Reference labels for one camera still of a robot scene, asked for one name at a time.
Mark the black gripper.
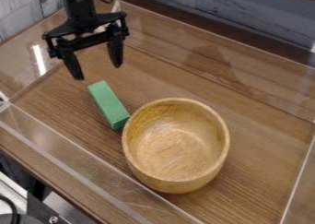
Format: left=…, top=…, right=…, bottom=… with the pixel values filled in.
left=42, top=0, right=130, bottom=80

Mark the green rectangular block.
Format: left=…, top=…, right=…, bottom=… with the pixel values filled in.
left=87, top=81, right=131, bottom=130

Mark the brown wooden bowl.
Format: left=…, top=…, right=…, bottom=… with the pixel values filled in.
left=122, top=98, right=230, bottom=194

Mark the clear acrylic corner bracket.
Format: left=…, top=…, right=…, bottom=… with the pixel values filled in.
left=94, top=0, right=122, bottom=33

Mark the clear acrylic tray enclosure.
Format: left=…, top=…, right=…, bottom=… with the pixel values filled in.
left=0, top=6, right=315, bottom=224

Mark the black metal table bracket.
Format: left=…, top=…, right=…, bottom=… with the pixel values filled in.
left=26, top=188, right=73, bottom=224

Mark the black cable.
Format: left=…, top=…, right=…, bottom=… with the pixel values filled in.
left=0, top=194, right=20, bottom=224

